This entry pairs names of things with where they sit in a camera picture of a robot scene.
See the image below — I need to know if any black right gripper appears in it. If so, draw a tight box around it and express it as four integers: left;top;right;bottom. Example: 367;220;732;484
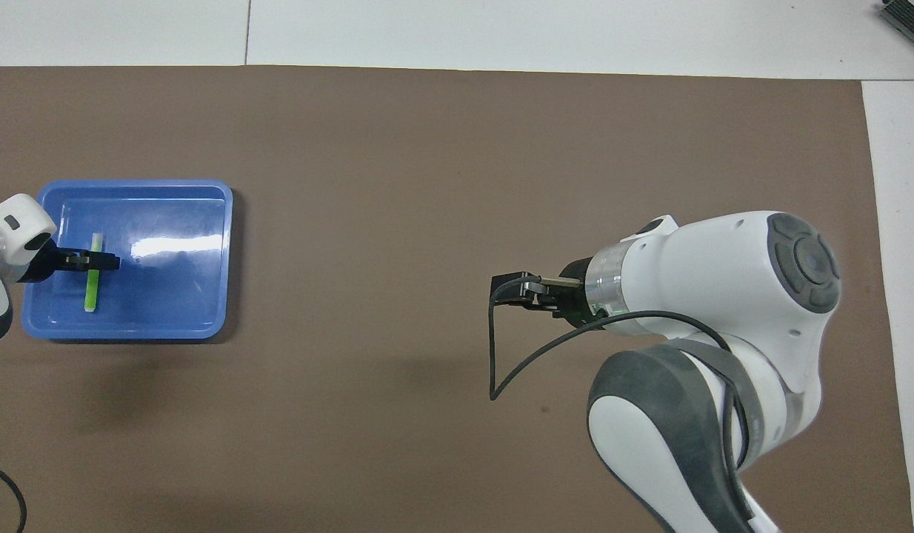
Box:
491;256;602;326

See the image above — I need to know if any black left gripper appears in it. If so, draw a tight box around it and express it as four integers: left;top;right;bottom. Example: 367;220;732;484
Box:
24;244;121;284

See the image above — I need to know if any green marker pen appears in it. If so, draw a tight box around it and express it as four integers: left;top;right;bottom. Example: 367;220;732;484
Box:
84;233;104;312

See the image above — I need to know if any blue plastic tray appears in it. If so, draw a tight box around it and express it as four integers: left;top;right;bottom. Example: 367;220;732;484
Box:
21;179;234;340

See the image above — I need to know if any brown table mat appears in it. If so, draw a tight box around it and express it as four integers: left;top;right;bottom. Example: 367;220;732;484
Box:
0;65;914;533

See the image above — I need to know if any grey striped device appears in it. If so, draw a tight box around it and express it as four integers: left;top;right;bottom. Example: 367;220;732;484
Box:
877;0;914;41

